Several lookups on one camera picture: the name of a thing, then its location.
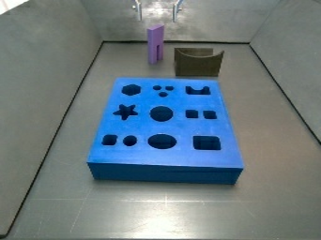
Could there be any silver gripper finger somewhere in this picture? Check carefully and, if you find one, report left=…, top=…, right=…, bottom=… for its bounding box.
left=133, top=0, right=142, bottom=22
left=173, top=0, right=184, bottom=23

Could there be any blue foam shape board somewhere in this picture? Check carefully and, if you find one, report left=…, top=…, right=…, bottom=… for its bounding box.
left=89, top=78, right=244, bottom=185

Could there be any purple double-square peg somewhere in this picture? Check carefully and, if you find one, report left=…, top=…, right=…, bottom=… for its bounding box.
left=148, top=24, right=165, bottom=64

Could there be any dark curved stand block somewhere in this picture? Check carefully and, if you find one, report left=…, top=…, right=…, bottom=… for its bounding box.
left=174, top=48, right=225, bottom=77

